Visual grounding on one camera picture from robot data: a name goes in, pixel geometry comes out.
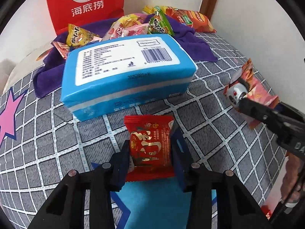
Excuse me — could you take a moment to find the blue tissue pack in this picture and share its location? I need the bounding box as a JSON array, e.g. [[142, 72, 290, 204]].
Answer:
[[60, 34, 197, 121]]

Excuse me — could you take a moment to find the pink peach snack packet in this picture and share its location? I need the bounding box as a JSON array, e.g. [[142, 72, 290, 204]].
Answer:
[[102, 21, 149, 41]]

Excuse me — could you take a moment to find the red gold snack packet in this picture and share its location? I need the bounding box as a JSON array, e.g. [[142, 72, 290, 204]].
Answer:
[[124, 115, 175, 182]]

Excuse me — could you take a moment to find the red potato chips bag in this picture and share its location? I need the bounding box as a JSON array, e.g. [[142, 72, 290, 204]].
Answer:
[[164, 6, 216, 33]]

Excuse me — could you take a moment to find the yellow potato chips bag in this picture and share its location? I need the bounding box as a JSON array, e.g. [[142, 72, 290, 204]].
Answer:
[[142, 5, 168, 15]]

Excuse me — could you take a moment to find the green snack packet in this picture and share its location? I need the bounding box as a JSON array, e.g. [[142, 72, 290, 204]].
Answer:
[[148, 11, 174, 36]]

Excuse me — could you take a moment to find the red paper shopping bag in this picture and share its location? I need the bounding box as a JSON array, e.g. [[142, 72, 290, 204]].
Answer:
[[47, 0, 124, 35]]

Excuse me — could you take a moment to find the purple towel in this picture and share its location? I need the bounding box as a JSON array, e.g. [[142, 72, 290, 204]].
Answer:
[[33, 18, 218, 98]]

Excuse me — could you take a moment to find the right hand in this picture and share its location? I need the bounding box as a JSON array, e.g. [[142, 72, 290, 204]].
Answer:
[[281, 154, 304, 203]]

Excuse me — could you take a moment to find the white striped cushion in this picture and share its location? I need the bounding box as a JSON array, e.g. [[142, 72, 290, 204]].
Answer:
[[1, 42, 53, 95]]

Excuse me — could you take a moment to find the grey checked mat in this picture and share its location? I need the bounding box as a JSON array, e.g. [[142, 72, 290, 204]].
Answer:
[[1, 33, 285, 228]]

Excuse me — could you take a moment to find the red white snack packet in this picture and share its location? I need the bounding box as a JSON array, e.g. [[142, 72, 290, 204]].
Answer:
[[52, 41, 70, 60]]

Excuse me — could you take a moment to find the pink yellow snack packet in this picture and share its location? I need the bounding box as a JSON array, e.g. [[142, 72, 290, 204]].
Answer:
[[118, 13, 147, 28]]

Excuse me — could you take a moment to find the pink panda snack packet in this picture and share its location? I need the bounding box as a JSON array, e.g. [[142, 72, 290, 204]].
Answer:
[[223, 57, 279, 130]]

